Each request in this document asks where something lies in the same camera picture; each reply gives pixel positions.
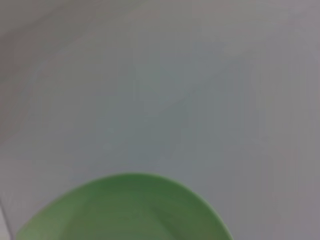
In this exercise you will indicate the green round plate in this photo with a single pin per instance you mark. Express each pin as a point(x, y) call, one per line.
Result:
point(130, 212)

